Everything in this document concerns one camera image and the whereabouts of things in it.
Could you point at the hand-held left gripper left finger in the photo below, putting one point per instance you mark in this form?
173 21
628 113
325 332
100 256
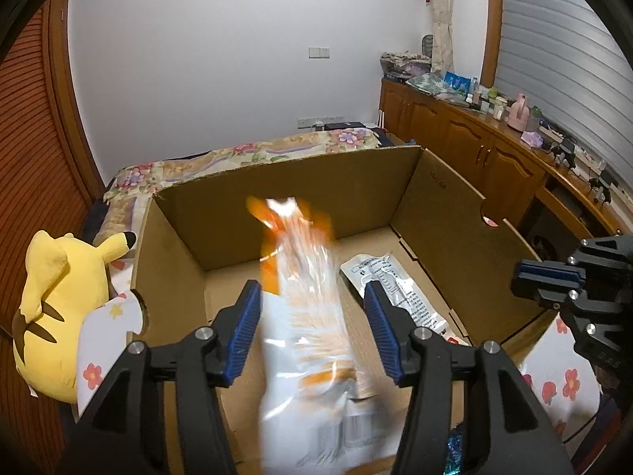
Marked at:
245 326

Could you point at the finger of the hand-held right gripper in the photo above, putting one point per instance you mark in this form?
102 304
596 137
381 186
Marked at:
544 267
544 282

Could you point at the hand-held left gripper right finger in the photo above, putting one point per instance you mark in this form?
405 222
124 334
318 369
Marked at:
383 326

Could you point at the orange and white snack bag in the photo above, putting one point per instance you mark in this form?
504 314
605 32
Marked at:
306 307

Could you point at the brown cardboard box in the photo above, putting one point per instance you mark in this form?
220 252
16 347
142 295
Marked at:
296 198

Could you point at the white printed snack packet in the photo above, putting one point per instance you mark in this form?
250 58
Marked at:
395 277

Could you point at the white flowered bed sheet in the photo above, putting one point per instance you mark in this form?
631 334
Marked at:
559 386

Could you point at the long wooden cabinet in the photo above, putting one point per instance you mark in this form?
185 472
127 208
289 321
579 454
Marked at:
465 133

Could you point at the pink bottle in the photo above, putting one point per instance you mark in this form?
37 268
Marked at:
519 114

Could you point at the white jar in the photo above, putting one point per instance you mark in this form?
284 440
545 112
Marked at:
501 109

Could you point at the beige floral quilt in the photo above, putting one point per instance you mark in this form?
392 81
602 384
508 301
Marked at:
222 158

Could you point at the dark blue cloth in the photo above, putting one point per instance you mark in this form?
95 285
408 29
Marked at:
96 217

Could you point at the yellow plush toy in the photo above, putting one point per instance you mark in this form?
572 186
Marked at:
54 297

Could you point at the black flat box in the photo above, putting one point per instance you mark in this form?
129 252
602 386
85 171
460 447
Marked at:
346 126

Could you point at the blue box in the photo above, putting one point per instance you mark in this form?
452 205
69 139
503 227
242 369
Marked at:
456 81

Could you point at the green floral cloth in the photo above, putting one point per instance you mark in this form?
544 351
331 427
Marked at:
428 84

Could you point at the grey window blind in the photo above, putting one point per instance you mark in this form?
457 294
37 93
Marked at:
544 49

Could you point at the stack of folded cloths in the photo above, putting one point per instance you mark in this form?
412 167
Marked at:
403 64

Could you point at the small dark fan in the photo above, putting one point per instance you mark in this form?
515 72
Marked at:
428 45

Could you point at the beige curtain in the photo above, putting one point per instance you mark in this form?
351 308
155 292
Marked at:
441 34

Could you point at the louvered wooden wardrobe door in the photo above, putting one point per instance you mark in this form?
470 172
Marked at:
29 133

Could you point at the wooden window frame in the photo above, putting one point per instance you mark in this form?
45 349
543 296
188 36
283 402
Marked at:
492 24

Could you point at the white wall switch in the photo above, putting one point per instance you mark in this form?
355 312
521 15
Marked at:
319 52

